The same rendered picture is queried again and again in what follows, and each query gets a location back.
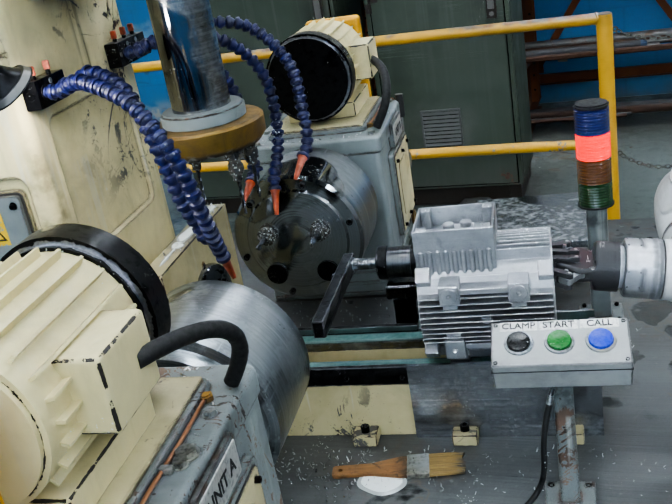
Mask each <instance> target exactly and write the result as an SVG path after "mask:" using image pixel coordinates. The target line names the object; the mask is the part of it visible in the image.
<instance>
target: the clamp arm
mask: <svg viewBox="0 0 672 504"><path fill-rule="evenodd" d="M353 259H354V260H357V259H358V258H355V256H354V253H345V254H343V256H342V258H341V261H340V263H339V265H338V267H337V269H336V271H335V273H332V275H331V279H332V280H331V282H330V284H329V286H328V288H327V290H326V292H325V294H324V297H323V299H322V301H321V303H320V305H319V307H318V309H317V311H316V313H315V316H312V317H311V319H310V322H311V327H312V331H313V334H314V338H326V337H327V334H328V332H329V330H330V327H331V325H332V323H333V320H334V318H335V316H336V313H337V311H338V309H339V306H340V304H341V302H342V299H343V297H344V295H345V292H346V290H347V288H348V285H349V283H350V281H351V278H352V276H353V274H354V272H355V271H359V270H357V269H358V268H357V266H353V265H357V261H353ZM353 267H354V268H353Z"/></svg>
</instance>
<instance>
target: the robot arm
mask: <svg viewBox="0 0 672 504"><path fill-rule="evenodd" d="M654 215H655V223H656V228H657V232H658V236H659V238H654V239H649V238H628V237H627V238H625V239H624V240H623V243H622V246H620V242H615V241H595V242H594V244H593V249H592V250H588V249H583V248H572V247H571V241H569V240H564V241H559V242H551V243H552V257H553V272H554V286H557V287H560V288H563V289H566V290H572V288H573V283H575V282H589V281H590V282H591V288H592V289H593V290H594V291H608V292H617V290H618V288H619V290H620V294H621V296H622V297H628V298H645V299H651V300H656V299H659V300H666V301H670V302H672V169H671V171H670V172H669V173H668V174H666V175H665V176H664V178H663V179H662V180H661V182H660V183H659V185H658V187H657V190H656V193H655V198H654Z"/></svg>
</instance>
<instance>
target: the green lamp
mask: <svg viewBox="0 0 672 504"><path fill-rule="evenodd" d="M577 183H578V182H577ZM612 184H613V182H612V181H610V182H609V183H607V184H604V185H599V186H585V185H582V184H580V183H578V197H579V198H578V199H579V205H580V206H582V207H585V208H603V207H607V206H609V205H611V204H612V203H613V185H612Z"/></svg>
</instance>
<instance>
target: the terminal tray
mask: <svg viewBox="0 0 672 504"><path fill-rule="evenodd" d="M485 204H490V205H489V206H484V205H485ZM423 209H427V211H422V210H423ZM483 223H488V225H482V224H483ZM418 228H422V230H417V229H418ZM496 233H497V216H496V206H495V202H489V203H477V204H465V205H452V206H440V207H428V208H418V211H417V215H416V218H415V221H414V225H413V228H412V231H411V237H412V244H413V252H414V257H415V262H416V268H424V267H429V269H430V271H431V276H432V275H433V274H434V273H435V272H437V274H438V275H441V274H442V272H446V274H447V275H449V274H450V272H451V271H454V273H455V274H458V273H459V271H462V272H463V273H464V274H465V273H467V270H471V272H472V273H475V272H476V270H479V271H480V272H484V269H488V271H489V272H492V271H493V269H496V268H497V260H496V235H497V234H496Z"/></svg>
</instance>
